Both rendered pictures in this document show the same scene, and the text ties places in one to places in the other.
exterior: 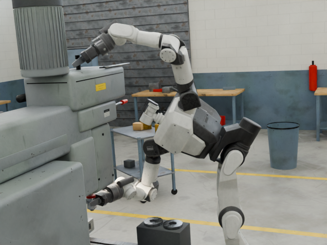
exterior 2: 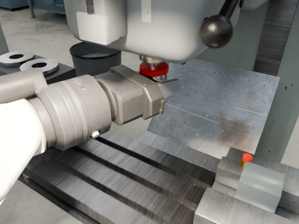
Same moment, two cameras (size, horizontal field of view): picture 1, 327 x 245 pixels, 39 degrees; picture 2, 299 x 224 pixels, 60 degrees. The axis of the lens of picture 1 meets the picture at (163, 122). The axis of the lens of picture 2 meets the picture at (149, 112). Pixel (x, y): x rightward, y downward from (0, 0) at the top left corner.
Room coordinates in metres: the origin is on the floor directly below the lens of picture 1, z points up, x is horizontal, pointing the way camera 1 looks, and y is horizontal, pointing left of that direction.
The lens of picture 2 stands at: (2.55, 0.44, 1.43)
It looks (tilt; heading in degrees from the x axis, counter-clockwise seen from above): 33 degrees down; 189
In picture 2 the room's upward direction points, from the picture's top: straight up
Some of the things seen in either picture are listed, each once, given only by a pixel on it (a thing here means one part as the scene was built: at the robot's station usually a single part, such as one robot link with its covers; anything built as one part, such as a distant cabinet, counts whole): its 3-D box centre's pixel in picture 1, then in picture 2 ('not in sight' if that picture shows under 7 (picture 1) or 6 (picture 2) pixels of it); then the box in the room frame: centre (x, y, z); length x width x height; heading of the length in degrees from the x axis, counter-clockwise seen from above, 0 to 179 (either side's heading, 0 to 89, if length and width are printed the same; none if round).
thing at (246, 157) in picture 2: not in sight; (246, 161); (2.18, 0.55, 1.10); 0.02 x 0.02 x 0.03
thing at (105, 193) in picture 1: (105, 196); (106, 101); (2.23, 0.32, 1.23); 0.13 x 0.12 x 0.10; 48
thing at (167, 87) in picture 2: not in sight; (166, 90); (2.18, 0.41, 1.23); 0.06 x 0.02 x 0.03; 138
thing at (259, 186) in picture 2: not in sight; (257, 190); (2.24, 0.57, 1.10); 0.06 x 0.05 x 0.06; 69
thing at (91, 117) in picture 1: (77, 114); not in sight; (2.12, 0.40, 1.68); 0.34 x 0.24 x 0.10; 157
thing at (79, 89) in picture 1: (78, 86); not in sight; (2.15, 0.39, 1.81); 0.47 x 0.26 x 0.16; 157
